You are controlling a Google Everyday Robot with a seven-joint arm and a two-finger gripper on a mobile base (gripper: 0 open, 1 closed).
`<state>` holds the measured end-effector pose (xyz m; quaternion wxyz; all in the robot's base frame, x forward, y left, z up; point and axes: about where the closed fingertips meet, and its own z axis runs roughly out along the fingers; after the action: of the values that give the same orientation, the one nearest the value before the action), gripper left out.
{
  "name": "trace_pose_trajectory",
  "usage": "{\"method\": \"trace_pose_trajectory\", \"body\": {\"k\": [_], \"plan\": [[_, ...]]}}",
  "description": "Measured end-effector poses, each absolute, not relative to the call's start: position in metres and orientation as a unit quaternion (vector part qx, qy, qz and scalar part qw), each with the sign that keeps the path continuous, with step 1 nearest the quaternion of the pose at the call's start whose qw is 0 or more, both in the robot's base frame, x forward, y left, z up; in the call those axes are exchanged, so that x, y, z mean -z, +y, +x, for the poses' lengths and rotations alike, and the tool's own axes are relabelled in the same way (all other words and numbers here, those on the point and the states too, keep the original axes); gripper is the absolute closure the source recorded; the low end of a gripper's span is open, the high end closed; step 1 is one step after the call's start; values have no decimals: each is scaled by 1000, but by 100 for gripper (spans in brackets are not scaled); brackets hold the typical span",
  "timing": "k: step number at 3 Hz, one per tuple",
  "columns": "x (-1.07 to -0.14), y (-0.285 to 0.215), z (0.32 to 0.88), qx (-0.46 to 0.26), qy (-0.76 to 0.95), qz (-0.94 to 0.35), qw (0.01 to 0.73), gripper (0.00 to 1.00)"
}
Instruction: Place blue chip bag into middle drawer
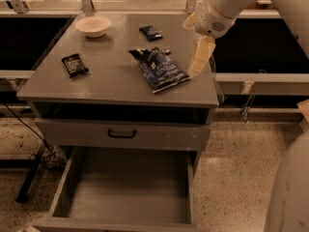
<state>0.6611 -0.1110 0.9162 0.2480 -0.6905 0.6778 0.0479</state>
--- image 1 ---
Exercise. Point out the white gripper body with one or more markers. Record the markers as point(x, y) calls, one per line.
point(210, 20)

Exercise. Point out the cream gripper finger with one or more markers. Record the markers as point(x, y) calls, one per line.
point(188, 24)
point(203, 51)

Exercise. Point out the blue chip bag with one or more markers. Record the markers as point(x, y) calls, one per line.
point(159, 70)

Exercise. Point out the grey drawer cabinet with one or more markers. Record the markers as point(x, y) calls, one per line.
point(114, 89)

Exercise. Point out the closed grey drawer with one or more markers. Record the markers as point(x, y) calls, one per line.
point(154, 136)

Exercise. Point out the open grey bottom drawer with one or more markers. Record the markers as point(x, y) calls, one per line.
point(122, 190)

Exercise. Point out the small dark blue snack packet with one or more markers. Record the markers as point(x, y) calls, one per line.
point(150, 33)

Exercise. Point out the white bowl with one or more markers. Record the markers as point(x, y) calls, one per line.
point(93, 26)

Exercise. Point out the black snack packet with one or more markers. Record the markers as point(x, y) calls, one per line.
point(74, 65)

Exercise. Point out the black power strip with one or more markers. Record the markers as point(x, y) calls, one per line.
point(23, 193)

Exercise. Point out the metal bracket under shelf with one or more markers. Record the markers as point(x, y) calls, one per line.
point(246, 90)

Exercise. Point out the black drawer handle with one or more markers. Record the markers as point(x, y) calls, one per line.
point(121, 134)

